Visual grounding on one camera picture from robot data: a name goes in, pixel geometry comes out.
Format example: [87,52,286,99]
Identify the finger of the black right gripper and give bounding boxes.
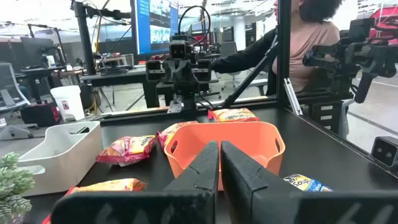
[170,74,181,94]
[180,74,192,94]

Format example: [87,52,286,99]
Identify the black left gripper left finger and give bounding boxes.
[51,140,220,224]

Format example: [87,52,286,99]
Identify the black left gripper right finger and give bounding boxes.
[220,140,398,224]

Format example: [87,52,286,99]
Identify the pink Maruchan noodle pack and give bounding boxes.
[95,134,157,167]
[156,120,200,151]

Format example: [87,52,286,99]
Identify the orange Maruchan noodle pack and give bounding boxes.
[41,177,147,224]
[207,107,261,123]

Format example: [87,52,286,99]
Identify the blue Maruchan noodle pack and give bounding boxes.
[283,173,334,193]

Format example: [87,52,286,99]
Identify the black desk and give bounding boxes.
[80,65,220,109]

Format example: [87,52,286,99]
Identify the computer monitor blue screen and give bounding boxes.
[130,0,180,62]

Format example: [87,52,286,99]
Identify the grey office chair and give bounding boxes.
[0,62,40,141]
[217,41,242,91]

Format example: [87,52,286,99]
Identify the orange plastic bin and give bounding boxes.
[164,121,286,191]

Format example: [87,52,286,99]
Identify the black table mat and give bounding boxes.
[26,107,398,224]

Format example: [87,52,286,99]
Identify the black stand pole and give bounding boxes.
[70,0,131,75]

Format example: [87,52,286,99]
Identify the white plastic bucket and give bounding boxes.
[49,85,86,122]

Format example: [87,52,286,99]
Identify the grey drawer cabinet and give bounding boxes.
[306,98,355,139]

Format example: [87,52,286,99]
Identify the black computer monitor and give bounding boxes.
[19,36,56,68]

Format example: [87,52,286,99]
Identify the red and black bag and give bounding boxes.
[20,102,62,128]

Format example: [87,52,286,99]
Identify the white plastic bin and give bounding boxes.
[17,120,104,197]

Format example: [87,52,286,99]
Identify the person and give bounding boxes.
[211,0,343,94]

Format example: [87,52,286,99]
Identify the green artificial succulent plant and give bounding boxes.
[0,151,35,224]

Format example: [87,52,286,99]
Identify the silver metal bracket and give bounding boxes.
[167,95,183,114]

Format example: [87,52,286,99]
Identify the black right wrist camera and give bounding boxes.
[169,39,190,60]

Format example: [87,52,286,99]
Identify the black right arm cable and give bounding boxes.
[178,5,212,47]

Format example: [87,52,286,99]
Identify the black metal rig frame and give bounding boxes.
[93,0,398,180]

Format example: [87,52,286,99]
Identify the black table-level camera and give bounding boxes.
[370,136,398,169]

